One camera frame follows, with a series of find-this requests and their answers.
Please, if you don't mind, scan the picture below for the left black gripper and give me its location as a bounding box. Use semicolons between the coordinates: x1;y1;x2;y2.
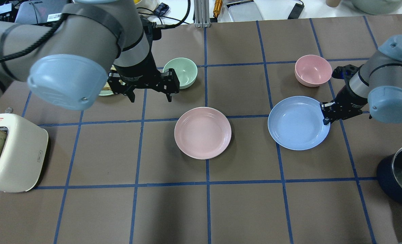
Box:
107;53;180;103

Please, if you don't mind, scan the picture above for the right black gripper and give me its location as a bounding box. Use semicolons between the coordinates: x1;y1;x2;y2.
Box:
320;85;368;125

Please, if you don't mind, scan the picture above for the blue plate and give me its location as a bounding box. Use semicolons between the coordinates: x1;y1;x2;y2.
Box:
267;96;330;151

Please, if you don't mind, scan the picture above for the pink plate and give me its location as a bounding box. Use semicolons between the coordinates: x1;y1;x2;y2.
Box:
174;107;232;160

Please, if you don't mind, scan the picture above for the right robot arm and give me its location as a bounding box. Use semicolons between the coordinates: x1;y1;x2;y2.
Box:
320;35;402;125

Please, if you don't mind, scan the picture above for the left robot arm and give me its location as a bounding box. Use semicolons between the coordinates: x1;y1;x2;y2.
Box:
0;0;180;110

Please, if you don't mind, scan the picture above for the green plate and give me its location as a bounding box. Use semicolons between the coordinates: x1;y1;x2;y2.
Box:
99;82;114;96

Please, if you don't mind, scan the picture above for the pink bowl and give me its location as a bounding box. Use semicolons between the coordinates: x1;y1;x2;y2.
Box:
294;55;333;87

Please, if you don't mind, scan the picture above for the green bowl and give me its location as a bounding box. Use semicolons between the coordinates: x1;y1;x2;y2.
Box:
163;57;198;89

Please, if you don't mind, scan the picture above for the dark blue saucepan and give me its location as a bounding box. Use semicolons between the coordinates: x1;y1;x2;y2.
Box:
376;148;402;204

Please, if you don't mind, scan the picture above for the black laptop charger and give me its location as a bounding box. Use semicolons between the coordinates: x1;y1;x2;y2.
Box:
287;3;305;20

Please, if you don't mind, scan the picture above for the silver scale tray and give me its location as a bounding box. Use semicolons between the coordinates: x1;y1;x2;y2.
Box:
226;0;264;22

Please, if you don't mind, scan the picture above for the cream toaster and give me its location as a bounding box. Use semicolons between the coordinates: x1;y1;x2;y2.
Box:
0;113;49;193

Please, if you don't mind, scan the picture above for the aluminium frame post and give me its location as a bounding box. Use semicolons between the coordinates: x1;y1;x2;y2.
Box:
194;0;211;28

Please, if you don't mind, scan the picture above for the gold screwdriver handle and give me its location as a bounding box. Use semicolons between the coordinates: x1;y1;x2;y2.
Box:
213;0;223;19

